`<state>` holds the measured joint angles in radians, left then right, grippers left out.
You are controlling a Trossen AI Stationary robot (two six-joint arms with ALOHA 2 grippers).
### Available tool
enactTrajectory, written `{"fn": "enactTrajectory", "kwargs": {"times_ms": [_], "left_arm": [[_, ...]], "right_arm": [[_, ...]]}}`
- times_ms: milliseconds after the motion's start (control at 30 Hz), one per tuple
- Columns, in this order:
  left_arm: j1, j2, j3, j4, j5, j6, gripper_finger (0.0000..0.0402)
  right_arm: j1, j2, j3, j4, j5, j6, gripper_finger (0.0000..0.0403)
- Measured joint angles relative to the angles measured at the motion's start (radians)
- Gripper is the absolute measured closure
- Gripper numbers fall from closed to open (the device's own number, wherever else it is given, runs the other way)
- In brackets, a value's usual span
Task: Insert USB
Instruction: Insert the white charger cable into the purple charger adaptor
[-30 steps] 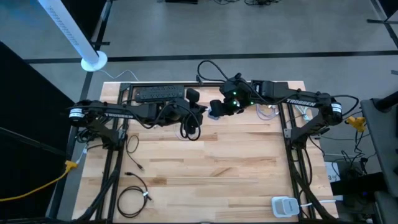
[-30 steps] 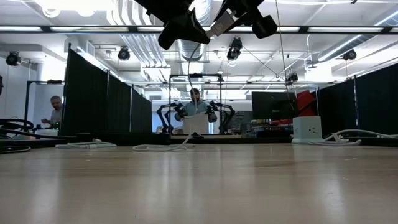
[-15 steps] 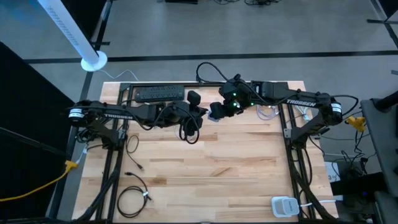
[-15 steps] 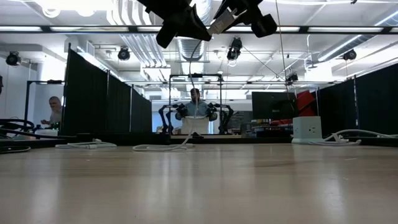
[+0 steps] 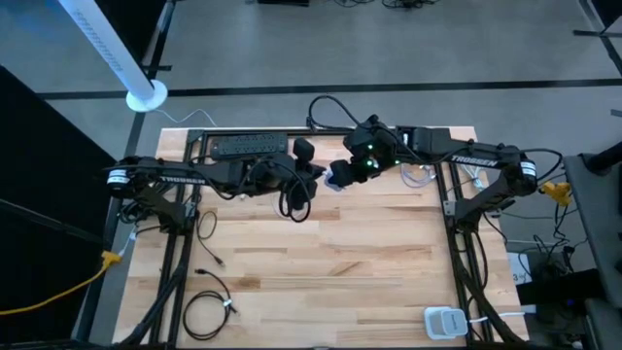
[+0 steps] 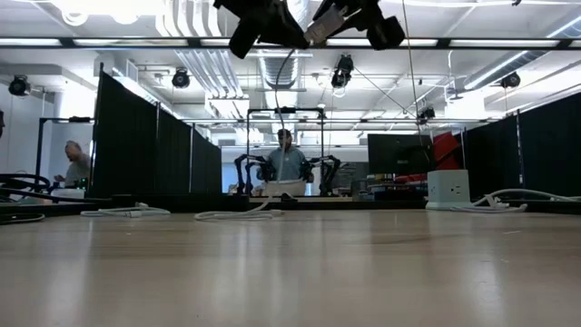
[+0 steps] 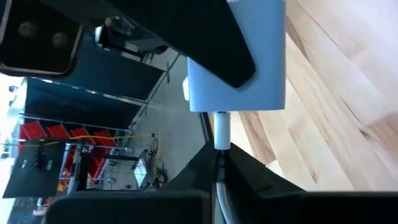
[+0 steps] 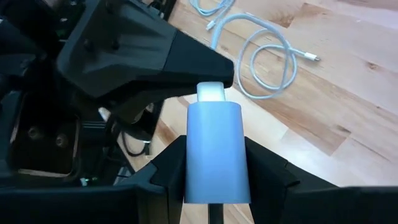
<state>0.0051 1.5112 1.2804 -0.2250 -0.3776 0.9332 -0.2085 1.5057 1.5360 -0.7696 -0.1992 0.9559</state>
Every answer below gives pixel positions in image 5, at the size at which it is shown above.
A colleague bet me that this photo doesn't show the black usb cable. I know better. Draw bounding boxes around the black usb cable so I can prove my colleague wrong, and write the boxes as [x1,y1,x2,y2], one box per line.
[195,209,227,268]
[182,267,240,341]

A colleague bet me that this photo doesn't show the dark grey desk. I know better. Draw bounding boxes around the dark grey desk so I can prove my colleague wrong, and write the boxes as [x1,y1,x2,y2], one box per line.
[563,140,622,312]

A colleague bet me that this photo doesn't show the white and grey charging block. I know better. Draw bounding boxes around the white and grey charging block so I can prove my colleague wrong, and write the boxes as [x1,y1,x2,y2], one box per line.
[424,305,469,340]

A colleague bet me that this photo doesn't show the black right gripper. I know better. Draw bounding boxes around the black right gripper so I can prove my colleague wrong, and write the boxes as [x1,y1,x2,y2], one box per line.
[330,156,381,188]

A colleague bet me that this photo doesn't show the white labelled box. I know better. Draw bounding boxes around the white labelled box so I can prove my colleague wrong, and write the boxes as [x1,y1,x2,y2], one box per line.
[508,252,534,287]

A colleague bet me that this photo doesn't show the black coiled USB cable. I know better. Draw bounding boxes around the black coiled USB cable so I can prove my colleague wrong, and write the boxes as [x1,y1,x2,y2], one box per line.
[182,267,240,341]

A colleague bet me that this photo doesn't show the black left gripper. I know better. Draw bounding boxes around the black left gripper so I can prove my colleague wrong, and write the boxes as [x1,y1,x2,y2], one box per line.
[284,137,328,192]

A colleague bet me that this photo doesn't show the thin white power cord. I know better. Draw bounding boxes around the thin white power cord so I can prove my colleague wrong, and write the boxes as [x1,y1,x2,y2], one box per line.
[155,109,219,128]

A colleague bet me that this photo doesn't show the yellow extension cable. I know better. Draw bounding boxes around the yellow extension cable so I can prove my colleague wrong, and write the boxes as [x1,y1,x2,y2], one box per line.
[0,251,123,317]

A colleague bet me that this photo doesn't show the white perforated floor pole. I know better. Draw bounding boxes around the white perforated floor pole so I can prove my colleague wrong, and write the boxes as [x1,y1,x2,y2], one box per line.
[57,0,169,114]

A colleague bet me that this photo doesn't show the white charger cable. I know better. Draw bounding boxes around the white charger cable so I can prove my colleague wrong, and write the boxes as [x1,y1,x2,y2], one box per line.
[468,310,538,326]

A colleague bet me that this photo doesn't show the black cable bundle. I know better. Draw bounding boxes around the black cable bundle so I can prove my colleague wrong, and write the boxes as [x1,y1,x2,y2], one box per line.
[451,218,529,347]
[116,227,195,347]

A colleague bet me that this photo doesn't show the short white cable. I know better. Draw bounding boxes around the short white cable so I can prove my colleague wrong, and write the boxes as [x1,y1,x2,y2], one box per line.
[118,228,140,258]

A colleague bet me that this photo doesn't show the black aluminium table frame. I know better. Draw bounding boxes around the black aluminium table frame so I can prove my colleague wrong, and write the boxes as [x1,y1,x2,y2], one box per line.
[148,126,495,350]

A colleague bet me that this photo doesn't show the black power strip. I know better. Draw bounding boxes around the black power strip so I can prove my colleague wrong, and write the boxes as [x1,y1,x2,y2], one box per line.
[209,132,290,160]

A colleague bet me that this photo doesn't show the black floor cables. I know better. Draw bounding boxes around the black floor cables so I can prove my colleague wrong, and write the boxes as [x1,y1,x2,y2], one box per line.
[332,0,441,11]

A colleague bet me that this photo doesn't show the black cable tangle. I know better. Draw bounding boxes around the black cable tangle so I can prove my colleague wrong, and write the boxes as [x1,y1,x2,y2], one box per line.
[504,227,592,273]

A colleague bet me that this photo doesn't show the black equipment case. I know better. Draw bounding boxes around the black equipment case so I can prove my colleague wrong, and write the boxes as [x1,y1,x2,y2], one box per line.
[515,268,608,307]

